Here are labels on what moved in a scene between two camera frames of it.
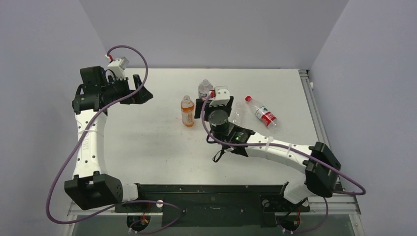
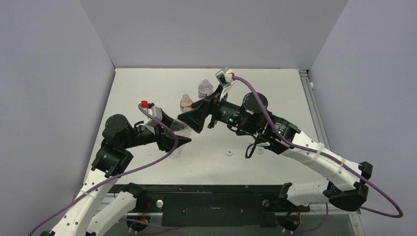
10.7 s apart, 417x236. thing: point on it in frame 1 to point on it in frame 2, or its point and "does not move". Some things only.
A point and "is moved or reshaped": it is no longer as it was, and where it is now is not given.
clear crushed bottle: (240, 113) is moved or reshaped
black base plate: (214, 205) does not move
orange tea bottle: (187, 108) does not move
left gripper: (137, 98) to (163, 139)
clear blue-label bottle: (204, 87) does not move
